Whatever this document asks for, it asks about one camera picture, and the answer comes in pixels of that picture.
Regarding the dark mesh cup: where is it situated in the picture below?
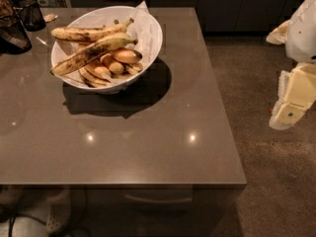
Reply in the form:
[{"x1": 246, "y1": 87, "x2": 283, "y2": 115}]
[{"x1": 17, "y1": 0, "x2": 46, "y2": 32}]

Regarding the long spotted banana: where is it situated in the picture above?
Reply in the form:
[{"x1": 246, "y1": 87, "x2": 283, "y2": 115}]
[{"x1": 50, "y1": 33, "x2": 138, "y2": 76}]

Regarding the small orange banana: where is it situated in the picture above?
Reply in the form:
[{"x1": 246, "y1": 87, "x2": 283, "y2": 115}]
[
  {"x1": 111, "y1": 47, "x2": 142, "y2": 64},
  {"x1": 85, "y1": 60, "x2": 112, "y2": 79},
  {"x1": 100, "y1": 53, "x2": 124, "y2": 75}
]

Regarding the bottom small banana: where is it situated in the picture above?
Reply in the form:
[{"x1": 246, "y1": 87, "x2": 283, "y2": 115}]
[{"x1": 79, "y1": 68, "x2": 111, "y2": 88}]

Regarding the small orange banana left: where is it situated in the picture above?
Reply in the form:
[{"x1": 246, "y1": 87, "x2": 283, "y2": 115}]
[{"x1": 85, "y1": 60, "x2": 112, "y2": 79}]

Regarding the small banana far right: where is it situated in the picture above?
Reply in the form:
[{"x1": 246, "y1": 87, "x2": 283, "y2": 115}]
[{"x1": 125, "y1": 62, "x2": 143, "y2": 75}]

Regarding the white bowl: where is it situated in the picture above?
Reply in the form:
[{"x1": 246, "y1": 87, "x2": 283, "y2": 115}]
[{"x1": 51, "y1": 6, "x2": 163, "y2": 94}]

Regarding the small orange banana middle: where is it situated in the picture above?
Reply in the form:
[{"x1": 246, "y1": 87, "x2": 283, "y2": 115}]
[{"x1": 100, "y1": 53, "x2": 124, "y2": 75}]

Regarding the black appliance on left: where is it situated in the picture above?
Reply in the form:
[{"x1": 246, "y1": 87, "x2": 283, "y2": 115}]
[{"x1": 0, "y1": 0, "x2": 32, "y2": 54}]

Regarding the small orange banana right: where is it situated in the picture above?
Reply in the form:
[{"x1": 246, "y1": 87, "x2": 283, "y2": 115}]
[{"x1": 111, "y1": 47, "x2": 142, "y2": 64}]

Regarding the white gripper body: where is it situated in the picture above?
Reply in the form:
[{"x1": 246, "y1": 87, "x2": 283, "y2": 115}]
[{"x1": 266, "y1": 0, "x2": 316, "y2": 63}]

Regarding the small wrapper on table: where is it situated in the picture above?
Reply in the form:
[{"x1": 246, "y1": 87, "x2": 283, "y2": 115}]
[{"x1": 43, "y1": 13, "x2": 58, "y2": 23}]

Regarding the upper spotted banana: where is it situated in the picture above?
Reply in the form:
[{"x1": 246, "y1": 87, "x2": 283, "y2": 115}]
[{"x1": 51, "y1": 18, "x2": 134, "y2": 42}]

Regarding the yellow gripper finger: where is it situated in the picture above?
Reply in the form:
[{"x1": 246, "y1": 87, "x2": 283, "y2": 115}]
[{"x1": 269, "y1": 63, "x2": 316, "y2": 130}]

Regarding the white paper liner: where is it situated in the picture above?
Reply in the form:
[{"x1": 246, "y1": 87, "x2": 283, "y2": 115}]
[{"x1": 132, "y1": 1, "x2": 152, "y2": 66}]

